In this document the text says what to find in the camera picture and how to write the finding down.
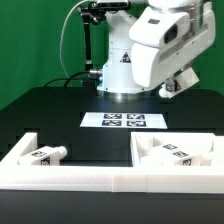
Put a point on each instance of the white U-shaped fence wall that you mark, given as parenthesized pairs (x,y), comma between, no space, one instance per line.
(206,178)

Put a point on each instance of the white square tabletop panel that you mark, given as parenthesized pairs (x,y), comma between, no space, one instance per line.
(142,142)

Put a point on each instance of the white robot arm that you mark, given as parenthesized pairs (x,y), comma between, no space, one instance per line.
(117,76)

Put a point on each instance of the white sheet with fiducial tags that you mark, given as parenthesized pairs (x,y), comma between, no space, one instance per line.
(123,120)

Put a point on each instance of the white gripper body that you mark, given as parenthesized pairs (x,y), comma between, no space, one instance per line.
(167,38)

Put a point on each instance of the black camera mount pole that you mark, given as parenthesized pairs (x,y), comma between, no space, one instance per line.
(91,14)

